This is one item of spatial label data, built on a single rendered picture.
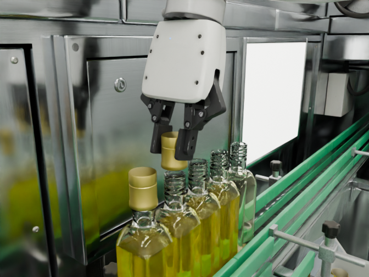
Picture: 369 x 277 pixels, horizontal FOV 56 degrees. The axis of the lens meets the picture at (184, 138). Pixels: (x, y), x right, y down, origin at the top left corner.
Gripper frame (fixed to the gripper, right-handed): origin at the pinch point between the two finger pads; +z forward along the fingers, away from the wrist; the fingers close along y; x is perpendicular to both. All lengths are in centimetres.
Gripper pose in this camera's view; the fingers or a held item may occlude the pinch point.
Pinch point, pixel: (173, 142)
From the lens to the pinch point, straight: 45.4
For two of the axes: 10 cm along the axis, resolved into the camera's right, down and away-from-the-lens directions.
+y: 7.8, 1.7, -6.1
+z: -1.6, 9.8, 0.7
